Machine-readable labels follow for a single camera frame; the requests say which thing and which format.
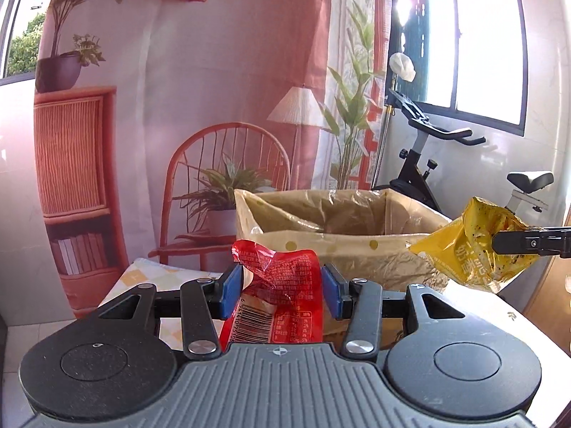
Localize cardboard box with plastic liner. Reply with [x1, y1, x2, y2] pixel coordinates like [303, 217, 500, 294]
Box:
[233, 187, 453, 338]

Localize black exercise bike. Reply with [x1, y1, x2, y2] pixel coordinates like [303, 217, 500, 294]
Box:
[371, 89, 555, 215]

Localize patterned tablecloth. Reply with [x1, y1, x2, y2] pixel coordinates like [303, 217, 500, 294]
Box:
[100, 258, 222, 351]

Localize yellow snack bag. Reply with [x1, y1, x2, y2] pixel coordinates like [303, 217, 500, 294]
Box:
[408, 197, 539, 294]

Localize printed room backdrop cloth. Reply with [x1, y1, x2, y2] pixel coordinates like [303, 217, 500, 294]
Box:
[34, 0, 391, 316]

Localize red snack packet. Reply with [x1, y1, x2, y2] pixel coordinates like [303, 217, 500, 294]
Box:
[220, 240, 323, 348]

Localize white cloth on pole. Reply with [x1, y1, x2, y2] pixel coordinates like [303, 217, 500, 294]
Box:
[389, 52, 416, 83]

